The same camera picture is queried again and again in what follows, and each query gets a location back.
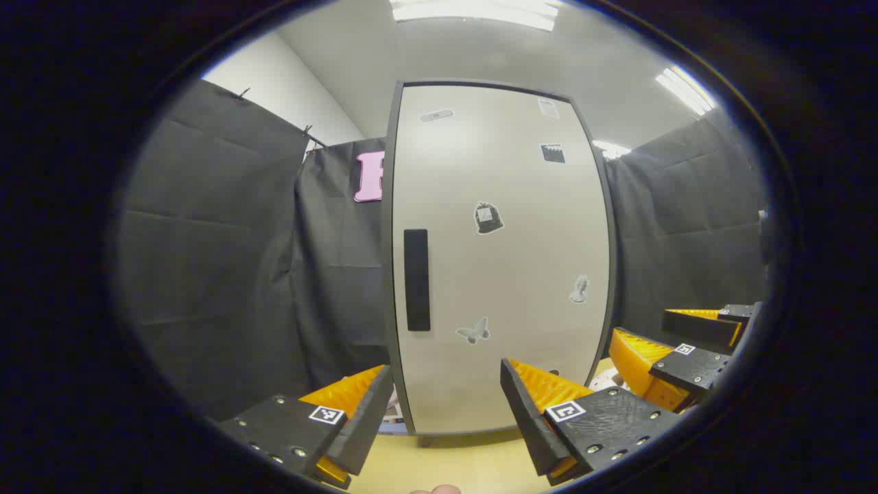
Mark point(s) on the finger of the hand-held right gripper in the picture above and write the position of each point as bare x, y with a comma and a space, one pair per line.
689, 370
699, 329

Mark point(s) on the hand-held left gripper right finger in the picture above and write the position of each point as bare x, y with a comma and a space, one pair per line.
525, 418

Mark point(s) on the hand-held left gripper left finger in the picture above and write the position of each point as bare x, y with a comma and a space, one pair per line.
370, 425

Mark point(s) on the dark grey cabinet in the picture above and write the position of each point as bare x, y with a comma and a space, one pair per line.
389, 274

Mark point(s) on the pale blue book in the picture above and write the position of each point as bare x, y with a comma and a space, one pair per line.
394, 429

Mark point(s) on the ceiling light panel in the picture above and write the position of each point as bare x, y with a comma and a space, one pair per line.
612, 149
473, 12
684, 89

